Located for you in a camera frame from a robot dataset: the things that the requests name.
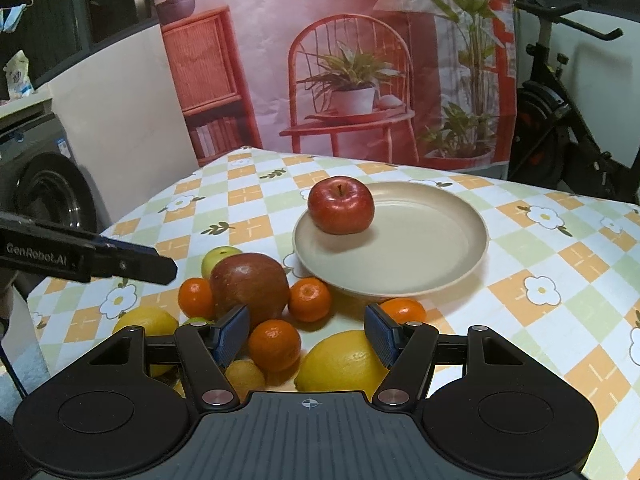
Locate black exercise bike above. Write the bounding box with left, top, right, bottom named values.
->
left=507, top=0, right=640, bottom=206

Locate blue face mask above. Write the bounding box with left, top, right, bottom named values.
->
left=0, top=2, right=26, bottom=33

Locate yellow lemon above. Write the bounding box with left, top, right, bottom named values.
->
left=112, top=307, right=180, bottom=378
left=294, top=330, right=396, bottom=393

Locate tangerine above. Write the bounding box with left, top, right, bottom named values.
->
left=178, top=277, right=217, bottom=320
left=287, top=278, right=332, bottom=323
left=248, top=319, right=302, bottom=373
left=378, top=298, right=427, bottom=326

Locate checkered floral tablecloth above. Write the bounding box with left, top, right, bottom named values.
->
left=27, top=146, right=640, bottom=480

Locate white detergent bag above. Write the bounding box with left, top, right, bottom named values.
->
left=2, top=50, right=36, bottom=100

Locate grey washing machine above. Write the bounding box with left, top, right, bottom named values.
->
left=0, top=110, right=98, bottom=241

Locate printed pink backdrop cloth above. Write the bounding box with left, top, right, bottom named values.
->
left=150, top=0, right=516, bottom=181

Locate small yellow fruit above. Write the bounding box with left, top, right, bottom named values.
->
left=225, top=359, right=267, bottom=403

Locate beige round plate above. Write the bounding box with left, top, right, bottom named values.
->
left=292, top=181, right=490, bottom=297

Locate shiny red apple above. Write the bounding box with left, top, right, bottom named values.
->
left=307, top=176, right=376, bottom=235

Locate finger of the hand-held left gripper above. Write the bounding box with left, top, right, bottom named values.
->
left=92, top=237, right=178, bottom=286

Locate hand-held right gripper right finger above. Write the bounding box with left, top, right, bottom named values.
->
left=364, top=302, right=531, bottom=413

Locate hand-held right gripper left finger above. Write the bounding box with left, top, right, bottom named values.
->
left=85, top=304, right=251, bottom=413

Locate large dull red apple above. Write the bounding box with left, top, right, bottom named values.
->
left=210, top=253, right=291, bottom=331

